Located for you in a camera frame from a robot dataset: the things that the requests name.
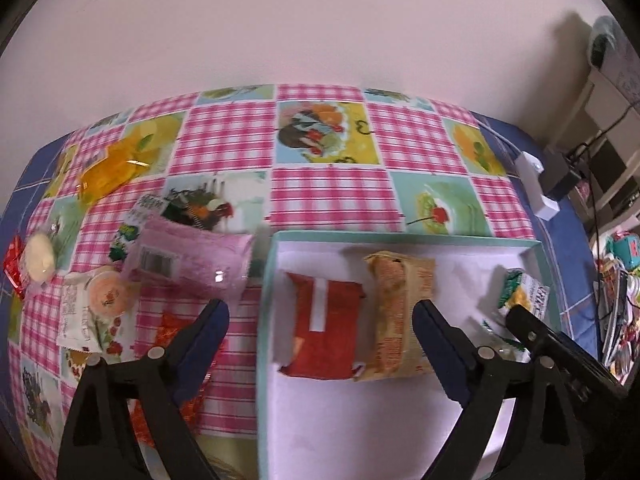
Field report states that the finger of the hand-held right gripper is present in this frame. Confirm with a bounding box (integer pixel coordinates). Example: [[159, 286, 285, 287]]
[[506, 304, 629, 413]]

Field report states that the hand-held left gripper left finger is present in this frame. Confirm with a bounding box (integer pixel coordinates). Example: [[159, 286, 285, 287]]
[[56, 298, 231, 480]]

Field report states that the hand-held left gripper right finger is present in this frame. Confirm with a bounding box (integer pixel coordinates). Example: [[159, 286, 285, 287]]
[[411, 299, 586, 480]]

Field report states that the red orange patterned snack packet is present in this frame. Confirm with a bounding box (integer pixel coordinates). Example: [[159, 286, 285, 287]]
[[127, 312, 231, 448]]

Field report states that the green and white snack packet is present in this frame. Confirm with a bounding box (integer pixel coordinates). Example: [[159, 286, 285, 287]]
[[481, 268, 551, 363]]

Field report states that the pink snack packet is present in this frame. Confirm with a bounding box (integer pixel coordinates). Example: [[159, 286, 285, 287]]
[[120, 214, 256, 301]]

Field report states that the peach cake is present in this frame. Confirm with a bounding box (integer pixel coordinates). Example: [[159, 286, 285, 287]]
[[56, 266, 143, 365]]

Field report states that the teal and white cardboard box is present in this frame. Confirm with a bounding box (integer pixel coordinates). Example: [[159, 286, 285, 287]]
[[256, 230, 563, 480]]

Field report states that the white bun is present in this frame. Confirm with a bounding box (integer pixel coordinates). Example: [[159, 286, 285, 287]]
[[22, 227, 58, 283]]

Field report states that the small red snack packet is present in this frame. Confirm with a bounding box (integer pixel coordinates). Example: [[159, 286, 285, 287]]
[[2, 236, 28, 301]]

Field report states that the tan biscuit packet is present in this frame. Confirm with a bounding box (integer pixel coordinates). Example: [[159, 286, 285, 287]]
[[354, 251, 437, 382]]

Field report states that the checkered picture tablecloth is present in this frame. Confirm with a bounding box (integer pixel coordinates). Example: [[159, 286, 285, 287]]
[[0, 115, 601, 480]]

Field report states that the pile of colourful toys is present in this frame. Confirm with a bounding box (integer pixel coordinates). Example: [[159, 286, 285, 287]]
[[590, 227, 640, 371]]

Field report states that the red snack packet white stripe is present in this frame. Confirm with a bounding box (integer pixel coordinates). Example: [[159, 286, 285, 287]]
[[278, 271, 367, 381]]

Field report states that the dark green snack packet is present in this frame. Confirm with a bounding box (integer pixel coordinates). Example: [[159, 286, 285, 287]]
[[109, 194, 173, 263]]

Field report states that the white power strip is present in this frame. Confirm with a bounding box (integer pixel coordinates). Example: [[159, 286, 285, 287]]
[[515, 151, 561, 221]]

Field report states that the black power adapter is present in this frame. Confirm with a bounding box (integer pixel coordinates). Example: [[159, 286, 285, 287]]
[[541, 152, 583, 200]]

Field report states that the pink checked printed tablecloth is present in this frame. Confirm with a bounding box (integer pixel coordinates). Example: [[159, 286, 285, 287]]
[[0, 82, 546, 480]]

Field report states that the orange translucent snack packet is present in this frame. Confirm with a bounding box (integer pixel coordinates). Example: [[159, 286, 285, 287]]
[[77, 137, 151, 206]]

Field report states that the white shelf unit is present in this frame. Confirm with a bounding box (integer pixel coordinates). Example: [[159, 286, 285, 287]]
[[547, 67, 640, 221]]

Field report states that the grey green round object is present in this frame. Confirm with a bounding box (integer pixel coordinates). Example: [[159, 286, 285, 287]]
[[585, 15, 626, 68]]

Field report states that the white cable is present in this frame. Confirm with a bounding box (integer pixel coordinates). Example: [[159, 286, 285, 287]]
[[475, 119, 523, 158]]

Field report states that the black cable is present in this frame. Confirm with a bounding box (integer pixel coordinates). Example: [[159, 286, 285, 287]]
[[565, 102, 640, 171]]

